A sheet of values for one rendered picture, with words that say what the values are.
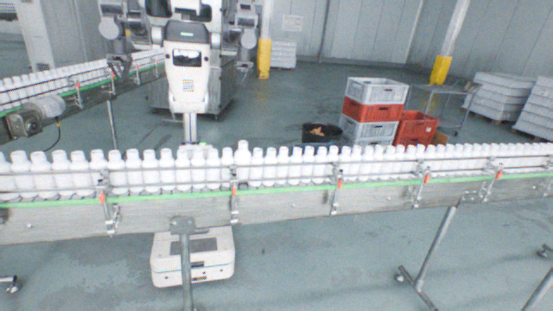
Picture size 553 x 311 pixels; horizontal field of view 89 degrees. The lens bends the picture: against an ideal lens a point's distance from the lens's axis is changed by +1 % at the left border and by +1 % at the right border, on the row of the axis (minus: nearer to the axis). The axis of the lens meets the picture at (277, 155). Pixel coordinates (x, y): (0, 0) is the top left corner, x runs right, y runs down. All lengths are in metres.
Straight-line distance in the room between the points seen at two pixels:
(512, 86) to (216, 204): 7.33
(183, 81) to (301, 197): 0.88
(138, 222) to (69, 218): 0.23
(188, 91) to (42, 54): 5.51
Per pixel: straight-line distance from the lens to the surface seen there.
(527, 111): 7.57
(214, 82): 4.77
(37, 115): 2.33
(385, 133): 3.76
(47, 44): 6.90
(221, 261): 1.99
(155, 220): 1.26
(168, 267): 1.99
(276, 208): 1.28
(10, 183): 1.33
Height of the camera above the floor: 1.65
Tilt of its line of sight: 26 degrees down
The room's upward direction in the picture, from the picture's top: 6 degrees clockwise
